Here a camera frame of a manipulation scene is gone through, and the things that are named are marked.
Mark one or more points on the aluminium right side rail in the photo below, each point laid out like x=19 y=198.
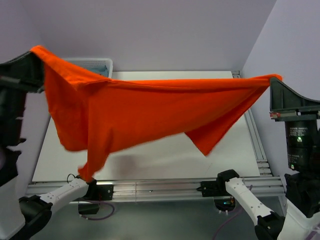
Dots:
x=257 y=150

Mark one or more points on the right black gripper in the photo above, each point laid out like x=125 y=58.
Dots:
x=282 y=98

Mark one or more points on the rolled light blue t-shirt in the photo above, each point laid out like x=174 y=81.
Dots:
x=100 y=70

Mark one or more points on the orange t-shirt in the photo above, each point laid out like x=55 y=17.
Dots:
x=151 y=125

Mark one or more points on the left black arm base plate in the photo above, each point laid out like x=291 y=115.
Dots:
x=100 y=192

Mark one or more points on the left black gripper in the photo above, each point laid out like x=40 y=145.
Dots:
x=26 y=70

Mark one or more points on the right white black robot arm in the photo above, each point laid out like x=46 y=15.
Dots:
x=302 y=191

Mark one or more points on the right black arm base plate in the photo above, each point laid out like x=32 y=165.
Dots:
x=215 y=188

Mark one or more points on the aluminium front rail frame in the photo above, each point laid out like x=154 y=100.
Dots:
x=155 y=192

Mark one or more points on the white plastic mesh basket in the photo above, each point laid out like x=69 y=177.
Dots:
x=92 y=62

